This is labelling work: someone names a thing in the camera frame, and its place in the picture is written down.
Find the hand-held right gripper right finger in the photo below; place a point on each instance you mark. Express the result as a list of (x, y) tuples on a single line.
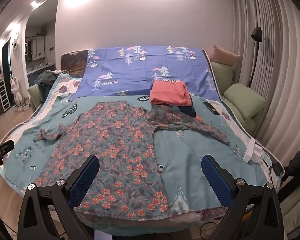
[(217, 180)]

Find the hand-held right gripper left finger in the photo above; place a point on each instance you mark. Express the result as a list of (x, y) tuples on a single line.
[(84, 180)]

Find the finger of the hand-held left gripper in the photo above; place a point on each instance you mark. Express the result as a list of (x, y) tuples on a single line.
[(5, 147)]

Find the floral teal shirt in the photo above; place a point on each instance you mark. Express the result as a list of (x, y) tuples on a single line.
[(115, 142)]

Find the pile of dark clothes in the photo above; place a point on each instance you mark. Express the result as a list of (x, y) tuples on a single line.
[(47, 80)]

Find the white power strip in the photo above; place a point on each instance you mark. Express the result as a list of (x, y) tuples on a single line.
[(252, 151)]

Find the teal printed blanket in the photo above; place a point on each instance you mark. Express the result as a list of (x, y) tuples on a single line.
[(190, 142)]

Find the white ladder rack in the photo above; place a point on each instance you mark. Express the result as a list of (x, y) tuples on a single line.
[(3, 96)]

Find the white rabbit figure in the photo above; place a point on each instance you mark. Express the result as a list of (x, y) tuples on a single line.
[(17, 95)]

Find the green sofa cushion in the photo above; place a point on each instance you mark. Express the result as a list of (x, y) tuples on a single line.
[(34, 96)]

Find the small black device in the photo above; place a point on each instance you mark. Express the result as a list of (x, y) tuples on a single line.
[(278, 170)]

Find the black remote control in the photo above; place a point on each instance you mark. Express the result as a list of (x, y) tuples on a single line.
[(211, 108)]

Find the folded navy garment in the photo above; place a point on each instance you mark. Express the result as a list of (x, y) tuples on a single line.
[(188, 110)]

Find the dark cloth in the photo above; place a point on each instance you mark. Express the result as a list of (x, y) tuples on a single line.
[(298, 160)]

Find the folded coral garment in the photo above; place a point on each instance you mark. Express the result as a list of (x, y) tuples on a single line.
[(168, 92)]

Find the large green pillow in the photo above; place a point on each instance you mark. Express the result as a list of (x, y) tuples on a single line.
[(221, 77)]

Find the brown headboard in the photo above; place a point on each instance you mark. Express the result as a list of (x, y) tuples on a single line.
[(73, 63)]

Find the blue tree-print pillow cover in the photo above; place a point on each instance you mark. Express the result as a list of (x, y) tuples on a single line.
[(140, 72)]

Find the grey pleated curtain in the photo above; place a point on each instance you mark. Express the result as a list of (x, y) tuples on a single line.
[(277, 67)]

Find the black floor lamp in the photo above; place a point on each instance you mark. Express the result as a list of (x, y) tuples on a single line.
[(257, 33)]

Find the white bear wall decoration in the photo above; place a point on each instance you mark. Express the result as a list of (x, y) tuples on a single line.
[(15, 45)]

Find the white wall cabinet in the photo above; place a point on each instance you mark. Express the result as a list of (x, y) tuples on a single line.
[(36, 47)]

